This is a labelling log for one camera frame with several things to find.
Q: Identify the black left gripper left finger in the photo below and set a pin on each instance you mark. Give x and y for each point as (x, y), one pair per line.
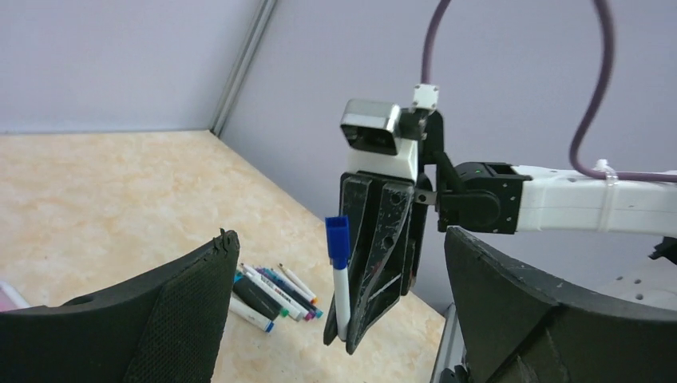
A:
(164, 325)

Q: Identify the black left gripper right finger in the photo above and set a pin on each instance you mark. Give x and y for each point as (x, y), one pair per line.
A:
(521, 324)

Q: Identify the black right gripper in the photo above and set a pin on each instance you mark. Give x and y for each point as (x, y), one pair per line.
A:
(387, 225)

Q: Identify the blue capped pen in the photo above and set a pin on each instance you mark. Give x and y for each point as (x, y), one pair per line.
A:
(301, 300)
(339, 252)

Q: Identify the white pen blue cap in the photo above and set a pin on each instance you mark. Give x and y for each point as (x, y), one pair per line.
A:
(250, 315)

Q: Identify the black blue highlighter marker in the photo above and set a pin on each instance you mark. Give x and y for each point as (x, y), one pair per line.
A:
(255, 297)

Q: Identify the white grey marker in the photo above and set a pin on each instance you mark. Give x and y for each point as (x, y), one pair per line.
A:
(294, 310)

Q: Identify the dark blue pen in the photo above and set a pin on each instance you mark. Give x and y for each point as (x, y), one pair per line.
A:
(261, 271)

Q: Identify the pink highlighter marker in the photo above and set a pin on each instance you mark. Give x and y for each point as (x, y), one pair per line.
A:
(11, 299)

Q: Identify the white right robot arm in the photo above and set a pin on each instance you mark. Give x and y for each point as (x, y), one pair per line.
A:
(500, 198)

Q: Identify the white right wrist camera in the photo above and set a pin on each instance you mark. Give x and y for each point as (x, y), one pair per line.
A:
(387, 139)

